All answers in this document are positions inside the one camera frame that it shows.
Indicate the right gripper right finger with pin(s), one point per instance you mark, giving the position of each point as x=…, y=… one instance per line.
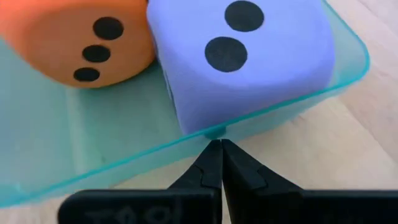
x=295, y=208

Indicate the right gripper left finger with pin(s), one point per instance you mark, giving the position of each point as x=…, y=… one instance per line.
x=155, y=208

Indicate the teal translucent plastic tray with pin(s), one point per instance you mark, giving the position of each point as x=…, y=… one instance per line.
x=46, y=140

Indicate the purple foam die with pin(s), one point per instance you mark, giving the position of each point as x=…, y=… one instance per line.
x=280, y=77

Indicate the orange foam die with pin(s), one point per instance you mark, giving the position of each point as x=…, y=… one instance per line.
x=46, y=40

